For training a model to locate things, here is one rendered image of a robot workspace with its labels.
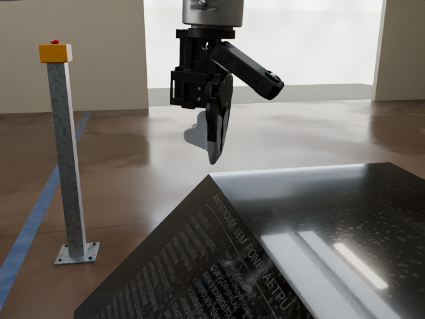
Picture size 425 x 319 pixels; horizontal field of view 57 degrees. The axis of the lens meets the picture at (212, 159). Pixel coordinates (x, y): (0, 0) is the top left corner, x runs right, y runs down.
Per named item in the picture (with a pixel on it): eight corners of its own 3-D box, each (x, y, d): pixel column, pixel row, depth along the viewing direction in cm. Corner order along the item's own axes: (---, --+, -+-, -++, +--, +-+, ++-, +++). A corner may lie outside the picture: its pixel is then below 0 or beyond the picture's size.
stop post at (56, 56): (99, 243, 221) (81, 42, 190) (94, 262, 202) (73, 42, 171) (62, 245, 218) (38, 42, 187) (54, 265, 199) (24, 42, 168)
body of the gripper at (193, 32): (186, 100, 67) (189, 26, 63) (235, 106, 65) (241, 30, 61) (169, 109, 60) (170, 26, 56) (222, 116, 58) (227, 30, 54)
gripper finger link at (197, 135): (186, 159, 66) (188, 106, 63) (219, 164, 65) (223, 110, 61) (179, 165, 63) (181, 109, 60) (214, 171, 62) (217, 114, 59)
